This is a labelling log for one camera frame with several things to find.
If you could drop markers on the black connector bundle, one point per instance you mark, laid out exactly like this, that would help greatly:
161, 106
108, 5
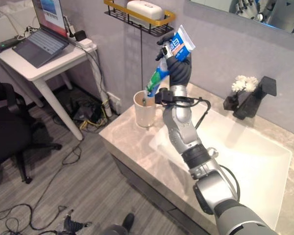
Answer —
74, 224

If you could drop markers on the black charger block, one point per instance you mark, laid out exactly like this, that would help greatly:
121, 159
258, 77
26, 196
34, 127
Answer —
80, 35

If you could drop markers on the white flowers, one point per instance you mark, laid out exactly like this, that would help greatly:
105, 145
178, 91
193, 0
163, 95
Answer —
245, 83

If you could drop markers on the white box with lid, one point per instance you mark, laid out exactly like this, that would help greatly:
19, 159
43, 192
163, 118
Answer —
144, 9

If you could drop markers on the silver sink drain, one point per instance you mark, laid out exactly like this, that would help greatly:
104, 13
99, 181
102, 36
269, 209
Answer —
213, 152

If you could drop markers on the white sink basin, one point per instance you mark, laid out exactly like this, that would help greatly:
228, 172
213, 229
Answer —
254, 156

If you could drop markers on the marble top vanity cabinet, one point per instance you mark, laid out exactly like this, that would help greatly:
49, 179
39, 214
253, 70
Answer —
134, 144

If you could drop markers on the grey open laptop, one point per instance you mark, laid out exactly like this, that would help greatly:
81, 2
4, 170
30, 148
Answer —
41, 46

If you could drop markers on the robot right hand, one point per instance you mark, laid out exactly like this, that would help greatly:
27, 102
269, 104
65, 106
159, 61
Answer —
178, 72

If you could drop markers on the white power adapter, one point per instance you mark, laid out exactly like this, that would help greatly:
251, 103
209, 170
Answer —
85, 43

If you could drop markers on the wall mirror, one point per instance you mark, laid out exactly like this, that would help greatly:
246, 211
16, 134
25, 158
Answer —
279, 14

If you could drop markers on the black faucet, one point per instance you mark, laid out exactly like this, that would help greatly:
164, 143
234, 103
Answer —
253, 100

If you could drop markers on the blue green toothpaste tube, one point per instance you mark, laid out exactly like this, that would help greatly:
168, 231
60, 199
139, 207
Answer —
182, 42

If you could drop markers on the white desk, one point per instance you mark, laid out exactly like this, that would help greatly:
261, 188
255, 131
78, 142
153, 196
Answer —
31, 72

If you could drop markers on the white wall socket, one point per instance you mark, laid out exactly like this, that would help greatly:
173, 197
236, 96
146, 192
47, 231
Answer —
114, 101

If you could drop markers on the black office chair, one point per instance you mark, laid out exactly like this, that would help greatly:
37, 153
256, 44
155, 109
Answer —
7, 127

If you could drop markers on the black device with green light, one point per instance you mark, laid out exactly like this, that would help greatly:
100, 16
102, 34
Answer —
5, 45

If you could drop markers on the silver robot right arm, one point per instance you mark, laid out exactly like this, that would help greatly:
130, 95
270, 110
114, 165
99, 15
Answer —
186, 137

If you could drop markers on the cream white cup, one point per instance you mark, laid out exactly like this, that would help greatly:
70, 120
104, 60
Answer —
145, 115

